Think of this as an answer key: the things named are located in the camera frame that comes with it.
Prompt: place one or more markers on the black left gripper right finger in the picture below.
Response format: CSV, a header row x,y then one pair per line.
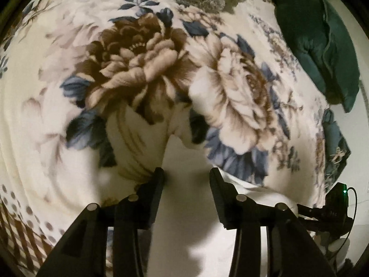
x,y
237,211

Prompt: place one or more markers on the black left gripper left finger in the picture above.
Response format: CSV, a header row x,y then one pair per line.
x,y
134,213

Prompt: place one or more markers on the white pants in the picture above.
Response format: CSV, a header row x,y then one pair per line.
x,y
189,240

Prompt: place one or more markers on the white gloved right hand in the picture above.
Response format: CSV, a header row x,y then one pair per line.
x,y
334,250

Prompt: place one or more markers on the floral fleece bed blanket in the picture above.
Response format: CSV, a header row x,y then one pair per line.
x,y
92,90

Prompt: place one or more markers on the dark green pillow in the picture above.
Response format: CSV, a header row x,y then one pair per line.
x,y
318,38

